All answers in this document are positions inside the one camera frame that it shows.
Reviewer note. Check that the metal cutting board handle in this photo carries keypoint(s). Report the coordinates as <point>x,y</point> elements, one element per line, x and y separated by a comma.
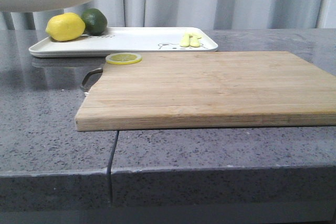
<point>86,78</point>

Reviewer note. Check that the yellow lemon slice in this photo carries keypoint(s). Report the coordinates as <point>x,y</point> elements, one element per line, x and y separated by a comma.
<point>123,58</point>

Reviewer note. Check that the wooden cutting board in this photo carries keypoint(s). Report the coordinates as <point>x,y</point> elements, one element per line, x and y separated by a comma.
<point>169,90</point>

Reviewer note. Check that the grey curtain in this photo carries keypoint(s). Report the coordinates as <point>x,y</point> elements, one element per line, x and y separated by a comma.
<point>216,14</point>

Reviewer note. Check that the front yellow lemon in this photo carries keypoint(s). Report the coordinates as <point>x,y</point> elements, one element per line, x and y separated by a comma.
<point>65,27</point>

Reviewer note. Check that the yellow plastic fork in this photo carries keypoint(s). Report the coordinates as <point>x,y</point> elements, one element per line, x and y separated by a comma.
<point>185,41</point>

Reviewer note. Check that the white rectangular tray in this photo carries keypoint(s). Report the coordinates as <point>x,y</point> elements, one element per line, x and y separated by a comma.
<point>122,39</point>

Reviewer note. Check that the green lime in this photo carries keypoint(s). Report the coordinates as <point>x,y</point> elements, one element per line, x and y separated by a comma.
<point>95,21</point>

